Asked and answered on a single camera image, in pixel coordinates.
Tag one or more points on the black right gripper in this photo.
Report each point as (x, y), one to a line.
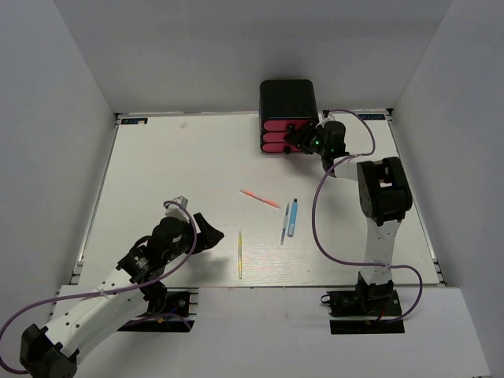
(302, 138)

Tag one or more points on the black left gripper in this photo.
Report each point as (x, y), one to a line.
(208, 238)

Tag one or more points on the pink top drawer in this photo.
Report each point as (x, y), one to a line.
(284, 125)

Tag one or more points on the yellow pencil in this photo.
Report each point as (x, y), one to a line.
(240, 255)

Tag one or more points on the red pen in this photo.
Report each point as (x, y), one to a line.
(260, 199)

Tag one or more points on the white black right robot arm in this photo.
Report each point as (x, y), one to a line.
(384, 197)

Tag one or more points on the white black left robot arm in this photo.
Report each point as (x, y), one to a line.
(131, 290)

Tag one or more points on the pink bottom drawer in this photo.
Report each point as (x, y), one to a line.
(279, 148)

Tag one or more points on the black drawer cabinet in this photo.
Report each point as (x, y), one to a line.
(287, 99)

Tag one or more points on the blue label right corner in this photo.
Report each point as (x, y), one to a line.
(372, 116)

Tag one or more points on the blue label corner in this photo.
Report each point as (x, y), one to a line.
(133, 121)
(372, 116)

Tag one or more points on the light blue marker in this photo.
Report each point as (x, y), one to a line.
(292, 218)

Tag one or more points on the slim blue grey pen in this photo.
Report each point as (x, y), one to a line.
(285, 223)

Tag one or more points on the blue label left corner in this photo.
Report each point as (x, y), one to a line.
(133, 121)

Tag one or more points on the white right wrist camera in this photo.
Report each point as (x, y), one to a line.
(326, 117)

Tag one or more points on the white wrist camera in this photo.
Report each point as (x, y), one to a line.
(176, 208)
(326, 117)

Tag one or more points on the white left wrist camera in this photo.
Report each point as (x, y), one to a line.
(176, 208)

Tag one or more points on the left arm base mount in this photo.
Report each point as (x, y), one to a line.
(177, 315)

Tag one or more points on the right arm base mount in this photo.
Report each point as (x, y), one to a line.
(364, 310)

